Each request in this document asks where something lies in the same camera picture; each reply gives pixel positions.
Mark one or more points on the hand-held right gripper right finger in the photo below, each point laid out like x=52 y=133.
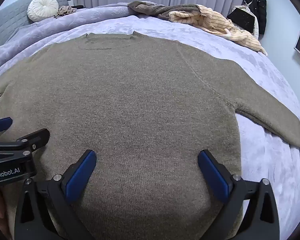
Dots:
x=213 y=177

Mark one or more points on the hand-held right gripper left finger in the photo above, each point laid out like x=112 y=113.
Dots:
x=81 y=175

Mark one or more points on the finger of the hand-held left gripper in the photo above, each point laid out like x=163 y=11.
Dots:
x=37 y=137
x=0 y=125

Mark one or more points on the olive knit sweater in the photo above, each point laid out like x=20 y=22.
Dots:
x=140 y=105

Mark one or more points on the lavender plush blanket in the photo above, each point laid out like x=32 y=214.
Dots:
x=265 y=180

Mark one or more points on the grey quilted headboard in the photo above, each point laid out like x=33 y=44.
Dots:
x=10 y=17

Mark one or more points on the round white pleated pillow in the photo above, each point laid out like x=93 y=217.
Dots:
x=43 y=8

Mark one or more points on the beige crumpled cloth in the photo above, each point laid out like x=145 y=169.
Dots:
x=65 y=11

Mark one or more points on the small black object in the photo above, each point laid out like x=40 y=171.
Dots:
x=78 y=6

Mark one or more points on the cream striped fleece garment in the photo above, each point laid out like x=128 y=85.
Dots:
x=215 y=20

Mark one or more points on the black speckled bag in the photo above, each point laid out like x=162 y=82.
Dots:
x=241 y=17

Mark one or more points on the grey-brown fleece garment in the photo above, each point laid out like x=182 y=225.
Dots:
x=152 y=8

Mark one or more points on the black hanging jacket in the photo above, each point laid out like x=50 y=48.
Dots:
x=259 y=7

